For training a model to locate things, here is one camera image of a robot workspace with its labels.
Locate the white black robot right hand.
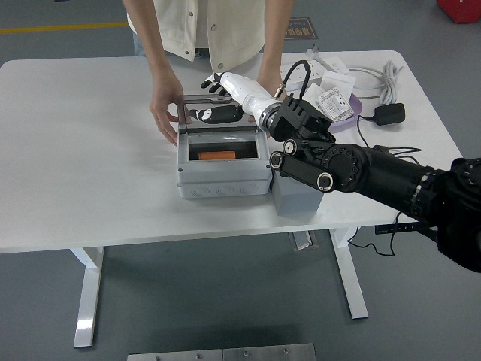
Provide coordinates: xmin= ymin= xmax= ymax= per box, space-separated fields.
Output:
xmin=200 ymin=71 xmax=277 ymax=118

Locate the person's right hand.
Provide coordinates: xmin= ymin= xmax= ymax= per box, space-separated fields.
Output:
xmin=149 ymin=76 xmax=185 ymax=146

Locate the person's left hand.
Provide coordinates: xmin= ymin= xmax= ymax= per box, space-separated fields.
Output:
xmin=257 ymin=73 xmax=283 ymax=97

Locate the transparent grey box lid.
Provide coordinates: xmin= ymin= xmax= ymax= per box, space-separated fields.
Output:
xmin=178 ymin=93 xmax=260 ymax=135

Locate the orange cylindrical battery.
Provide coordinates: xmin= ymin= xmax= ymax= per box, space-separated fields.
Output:
xmin=198 ymin=150 xmax=237 ymax=162

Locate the grey plastic junction box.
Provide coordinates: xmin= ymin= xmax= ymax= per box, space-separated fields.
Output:
xmin=175 ymin=129 xmax=274 ymax=199

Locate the white power strip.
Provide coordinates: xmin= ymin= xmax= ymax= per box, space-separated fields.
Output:
xmin=280 ymin=62 xmax=328 ymax=92

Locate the white socket panel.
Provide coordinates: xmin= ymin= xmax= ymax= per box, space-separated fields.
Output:
xmin=303 ymin=83 xmax=328 ymax=112

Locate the white power plug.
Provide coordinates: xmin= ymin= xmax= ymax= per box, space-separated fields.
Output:
xmin=306 ymin=44 xmax=328 ymax=65

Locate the brown floor sign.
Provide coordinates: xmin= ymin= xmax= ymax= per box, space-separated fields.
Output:
xmin=285 ymin=16 xmax=319 ymax=41

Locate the small white rectangular adapter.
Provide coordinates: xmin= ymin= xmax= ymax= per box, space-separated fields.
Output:
xmin=322 ymin=57 xmax=349 ymax=75

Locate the packaged white socket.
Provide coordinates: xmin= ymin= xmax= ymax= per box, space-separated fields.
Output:
xmin=316 ymin=86 xmax=356 ymax=123

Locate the person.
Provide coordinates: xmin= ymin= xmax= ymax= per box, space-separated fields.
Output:
xmin=126 ymin=0 xmax=266 ymax=74

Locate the purple plastic tray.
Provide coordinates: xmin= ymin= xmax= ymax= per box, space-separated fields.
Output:
xmin=325 ymin=93 xmax=365 ymax=133

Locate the grey foam block holder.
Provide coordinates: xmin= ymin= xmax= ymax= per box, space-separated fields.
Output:
xmin=271 ymin=171 xmax=325 ymax=217

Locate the black power adapter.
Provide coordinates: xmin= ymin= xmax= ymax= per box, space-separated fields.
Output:
xmin=374 ymin=102 xmax=407 ymax=126

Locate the black table control panel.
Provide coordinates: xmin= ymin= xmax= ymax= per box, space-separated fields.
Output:
xmin=374 ymin=222 xmax=422 ymax=235

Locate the red object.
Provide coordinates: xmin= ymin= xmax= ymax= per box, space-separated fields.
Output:
xmin=435 ymin=0 xmax=481 ymax=24

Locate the white table leg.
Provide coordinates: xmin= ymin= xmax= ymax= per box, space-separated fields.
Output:
xmin=328 ymin=225 xmax=369 ymax=320
xmin=69 ymin=246 xmax=106 ymax=349

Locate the grey metal plate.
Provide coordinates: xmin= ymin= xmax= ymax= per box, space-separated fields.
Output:
xmin=222 ymin=342 xmax=316 ymax=361
xmin=126 ymin=349 xmax=223 ymax=361

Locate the black robot hand cable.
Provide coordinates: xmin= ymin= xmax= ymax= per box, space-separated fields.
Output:
xmin=276 ymin=59 xmax=313 ymax=101

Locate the white square switch panel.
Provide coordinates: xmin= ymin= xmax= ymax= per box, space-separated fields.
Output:
xmin=319 ymin=71 xmax=357 ymax=98

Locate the thin black adapter cable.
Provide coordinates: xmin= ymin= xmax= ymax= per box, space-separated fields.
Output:
xmin=347 ymin=112 xmax=422 ymax=257

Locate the white bundled power cable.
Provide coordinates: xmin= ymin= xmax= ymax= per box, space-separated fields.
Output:
xmin=344 ymin=59 xmax=405 ymax=107

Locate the grey metal table bracket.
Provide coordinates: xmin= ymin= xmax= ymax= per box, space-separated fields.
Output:
xmin=288 ymin=229 xmax=319 ymax=252

